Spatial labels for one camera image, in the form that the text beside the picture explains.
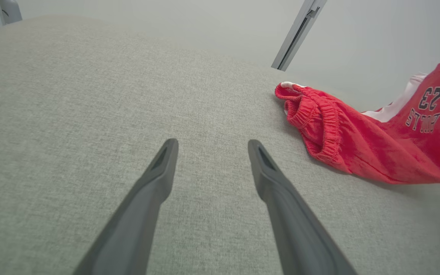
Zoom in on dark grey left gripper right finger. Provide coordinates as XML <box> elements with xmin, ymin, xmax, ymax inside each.
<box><xmin>247</xmin><ymin>139</ymin><xmax>359</xmax><ymax>275</ymax></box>

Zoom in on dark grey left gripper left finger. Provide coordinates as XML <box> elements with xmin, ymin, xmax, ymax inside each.
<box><xmin>72</xmin><ymin>138</ymin><xmax>179</xmax><ymax>275</ymax></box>

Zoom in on red white basketball shorts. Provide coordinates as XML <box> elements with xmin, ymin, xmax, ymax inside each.
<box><xmin>275</xmin><ymin>59</ymin><xmax>440</xmax><ymax>185</ymax></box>

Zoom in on grey vertical partition post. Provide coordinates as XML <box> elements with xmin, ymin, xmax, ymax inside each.
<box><xmin>271</xmin><ymin>0</ymin><xmax>328</xmax><ymax>72</ymax></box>

